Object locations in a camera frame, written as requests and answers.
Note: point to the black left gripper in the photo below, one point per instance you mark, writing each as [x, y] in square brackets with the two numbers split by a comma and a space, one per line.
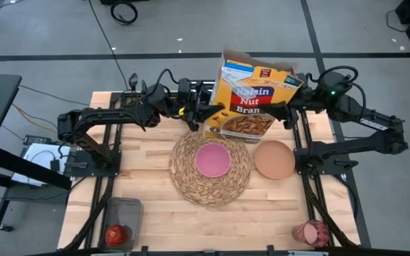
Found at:
[190, 96]

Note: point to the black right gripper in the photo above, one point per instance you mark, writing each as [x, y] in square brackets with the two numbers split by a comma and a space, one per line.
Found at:
[303, 97]

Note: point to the yellow raisin bran cereal box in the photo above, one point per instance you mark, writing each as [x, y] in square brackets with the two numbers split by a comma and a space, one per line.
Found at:
[251, 106]

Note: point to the pink bowl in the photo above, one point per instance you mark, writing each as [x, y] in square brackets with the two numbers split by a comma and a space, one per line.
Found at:
[213, 160]

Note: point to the terracotta round plate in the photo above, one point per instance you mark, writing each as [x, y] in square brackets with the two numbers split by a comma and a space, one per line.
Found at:
[274, 160]

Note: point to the round woven straw placemat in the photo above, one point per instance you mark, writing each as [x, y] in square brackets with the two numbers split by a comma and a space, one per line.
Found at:
[187, 185]

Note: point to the metal spoon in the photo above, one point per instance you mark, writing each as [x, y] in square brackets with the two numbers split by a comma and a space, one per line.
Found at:
[133, 80]

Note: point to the clear grey plastic container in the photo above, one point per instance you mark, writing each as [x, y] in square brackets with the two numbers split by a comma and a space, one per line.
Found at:
[123, 213]

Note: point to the red apple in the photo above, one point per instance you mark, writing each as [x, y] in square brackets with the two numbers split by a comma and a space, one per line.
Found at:
[115, 234]

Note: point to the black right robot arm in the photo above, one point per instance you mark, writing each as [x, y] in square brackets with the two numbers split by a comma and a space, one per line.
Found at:
[368, 122]

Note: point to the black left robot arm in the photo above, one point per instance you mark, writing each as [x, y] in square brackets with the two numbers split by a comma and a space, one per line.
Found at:
[112, 115]

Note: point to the dark metal cutlery piece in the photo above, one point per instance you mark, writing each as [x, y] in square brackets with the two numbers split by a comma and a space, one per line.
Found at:
[143, 85]

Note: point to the pink ribbed drinking glass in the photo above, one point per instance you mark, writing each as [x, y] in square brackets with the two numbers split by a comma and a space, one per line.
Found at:
[311, 233]

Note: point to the white flat box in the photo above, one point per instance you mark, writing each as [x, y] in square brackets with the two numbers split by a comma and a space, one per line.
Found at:
[41, 160]

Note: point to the black power adapter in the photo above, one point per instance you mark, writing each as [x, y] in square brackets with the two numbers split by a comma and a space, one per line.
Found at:
[36, 139]

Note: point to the black aluminium table frame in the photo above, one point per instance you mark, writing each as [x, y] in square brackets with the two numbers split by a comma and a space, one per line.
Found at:
[310, 202]

